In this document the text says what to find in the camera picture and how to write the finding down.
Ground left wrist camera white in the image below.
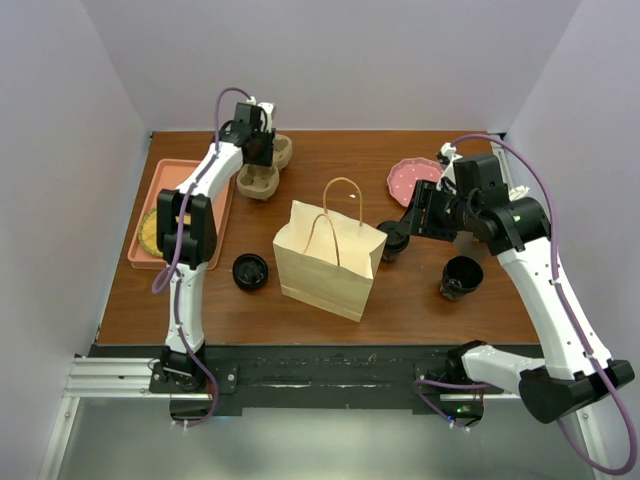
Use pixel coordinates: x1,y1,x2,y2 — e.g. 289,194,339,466
249,96,276,131

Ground cardboard cup carrier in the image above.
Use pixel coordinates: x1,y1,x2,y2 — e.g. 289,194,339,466
236,165,280,201
273,134,293,171

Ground grey straw holder cup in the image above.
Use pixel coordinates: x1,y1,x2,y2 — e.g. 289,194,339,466
453,232,489,258

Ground yellow woven coaster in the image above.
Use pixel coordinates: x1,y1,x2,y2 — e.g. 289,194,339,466
137,208,163,258

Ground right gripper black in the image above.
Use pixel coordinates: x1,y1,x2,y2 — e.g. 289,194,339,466
395,178,478,242

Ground black coffee cup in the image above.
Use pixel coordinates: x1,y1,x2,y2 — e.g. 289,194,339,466
440,256,484,301
382,244,407,263

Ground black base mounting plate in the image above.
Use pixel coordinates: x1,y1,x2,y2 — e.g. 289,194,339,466
149,344,501,426

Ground black cup lid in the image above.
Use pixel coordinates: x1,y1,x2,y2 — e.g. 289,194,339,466
377,220,410,246

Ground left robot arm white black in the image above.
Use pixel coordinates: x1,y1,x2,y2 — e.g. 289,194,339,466
152,98,276,392

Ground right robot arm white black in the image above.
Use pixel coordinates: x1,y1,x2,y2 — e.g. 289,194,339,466
401,154,635,424

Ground brown paper bag with handles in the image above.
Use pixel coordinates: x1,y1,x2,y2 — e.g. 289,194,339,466
273,177,388,322

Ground pink polka dot plate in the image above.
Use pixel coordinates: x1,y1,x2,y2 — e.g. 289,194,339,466
386,157,443,207

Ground salmon pink tray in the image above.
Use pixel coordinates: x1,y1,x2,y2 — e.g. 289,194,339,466
127,158,236,271

